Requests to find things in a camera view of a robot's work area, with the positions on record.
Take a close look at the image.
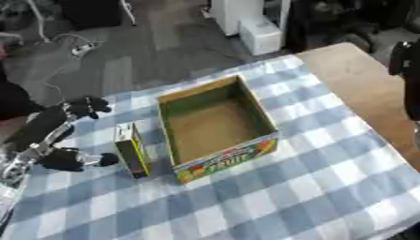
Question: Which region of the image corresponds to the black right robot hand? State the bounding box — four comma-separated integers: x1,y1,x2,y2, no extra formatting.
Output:
387,38,420,122

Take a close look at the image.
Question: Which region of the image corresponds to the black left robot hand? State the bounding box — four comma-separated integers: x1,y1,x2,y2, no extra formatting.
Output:
3,95,122,173

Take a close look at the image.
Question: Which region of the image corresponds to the white rectangular box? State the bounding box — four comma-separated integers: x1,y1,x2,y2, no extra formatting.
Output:
237,16,286,57

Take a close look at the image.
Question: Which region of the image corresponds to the tan cardboard box green inside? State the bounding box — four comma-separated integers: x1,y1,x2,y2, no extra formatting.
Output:
156,74,282,185

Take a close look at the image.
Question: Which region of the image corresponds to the white power strip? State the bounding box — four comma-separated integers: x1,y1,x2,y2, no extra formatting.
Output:
68,41,102,58

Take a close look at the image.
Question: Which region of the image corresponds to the small green carton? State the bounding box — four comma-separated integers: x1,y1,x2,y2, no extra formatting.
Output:
112,121,153,179

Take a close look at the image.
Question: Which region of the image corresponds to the black chair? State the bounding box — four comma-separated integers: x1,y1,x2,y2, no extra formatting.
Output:
57,0,138,31

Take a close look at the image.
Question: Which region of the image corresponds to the white cabinet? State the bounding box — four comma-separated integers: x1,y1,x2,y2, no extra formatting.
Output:
208,0,293,38

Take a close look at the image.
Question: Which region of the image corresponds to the white cable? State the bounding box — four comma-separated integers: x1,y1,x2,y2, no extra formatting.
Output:
34,32,94,48

